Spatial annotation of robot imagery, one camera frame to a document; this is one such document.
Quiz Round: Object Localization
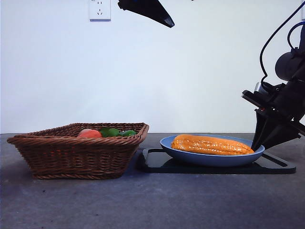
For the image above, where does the blue round plate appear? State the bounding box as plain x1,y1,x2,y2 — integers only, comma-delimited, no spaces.
160,135,265,167

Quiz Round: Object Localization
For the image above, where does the brown wicker basket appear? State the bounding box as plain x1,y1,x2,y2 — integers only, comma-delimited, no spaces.
6,122,150,180

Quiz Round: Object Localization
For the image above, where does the black rectangular tray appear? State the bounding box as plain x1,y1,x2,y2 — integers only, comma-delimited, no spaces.
135,147,297,174

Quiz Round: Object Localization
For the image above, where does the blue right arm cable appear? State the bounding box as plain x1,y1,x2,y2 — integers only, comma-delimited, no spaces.
287,21,305,50

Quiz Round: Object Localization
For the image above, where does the green leafy vegetable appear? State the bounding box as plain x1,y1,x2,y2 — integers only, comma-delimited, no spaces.
99,127,120,138

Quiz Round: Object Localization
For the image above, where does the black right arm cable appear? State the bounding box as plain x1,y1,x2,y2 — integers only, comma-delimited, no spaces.
259,2,305,84

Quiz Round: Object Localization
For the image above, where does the orange toy corn cob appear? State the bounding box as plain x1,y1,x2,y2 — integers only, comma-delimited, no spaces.
171,134,255,156

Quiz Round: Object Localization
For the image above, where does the green chili pepper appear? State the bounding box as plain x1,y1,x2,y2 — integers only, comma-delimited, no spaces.
116,130,138,137

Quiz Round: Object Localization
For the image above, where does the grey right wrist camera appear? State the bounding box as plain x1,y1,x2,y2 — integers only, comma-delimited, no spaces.
254,82,269,95

